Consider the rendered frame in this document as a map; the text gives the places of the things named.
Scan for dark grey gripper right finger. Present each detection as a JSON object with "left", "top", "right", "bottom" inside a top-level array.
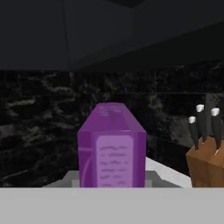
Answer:
[{"left": 144, "top": 170, "right": 182, "bottom": 188}]

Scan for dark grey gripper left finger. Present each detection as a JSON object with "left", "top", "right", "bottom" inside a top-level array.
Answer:
[{"left": 43, "top": 170, "right": 81, "bottom": 188}]

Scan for purple cereal box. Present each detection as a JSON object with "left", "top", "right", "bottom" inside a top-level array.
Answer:
[{"left": 77, "top": 101, "right": 147, "bottom": 188}]

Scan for brown wooden knife block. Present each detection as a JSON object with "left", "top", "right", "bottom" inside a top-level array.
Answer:
[{"left": 185, "top": 136, "right": 224, "bottom": 188}]

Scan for black-handled knife with silver cap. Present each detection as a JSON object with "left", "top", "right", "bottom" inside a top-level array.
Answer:
[
  {"left": 187, "top": 115, "right": 201, "bottom": 151},
  {"left": 195, "top": 103, "right": 209, "bottom": 144},
  {"left": 210, "top": 107, "right": 224, "bottom": 151}
]

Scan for dark wall cabinet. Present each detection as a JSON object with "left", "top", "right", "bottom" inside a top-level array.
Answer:
[{"left": 0, "top": 0, "right": 224, "bottom": 72}]

